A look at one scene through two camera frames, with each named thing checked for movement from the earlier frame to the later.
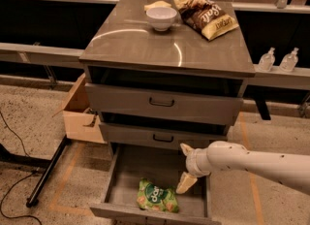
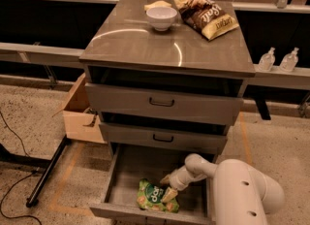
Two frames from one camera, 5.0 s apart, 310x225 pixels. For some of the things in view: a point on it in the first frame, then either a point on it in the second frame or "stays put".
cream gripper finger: x=186 y=149 -> x=167 y=179
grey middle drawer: x=161 y=136 stays put
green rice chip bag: x=154 y=197 stays put
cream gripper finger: x=186 y=181 -> x=170 y=194
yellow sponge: x=155 y=4 stays put
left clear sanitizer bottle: x=267 y=60 stays put
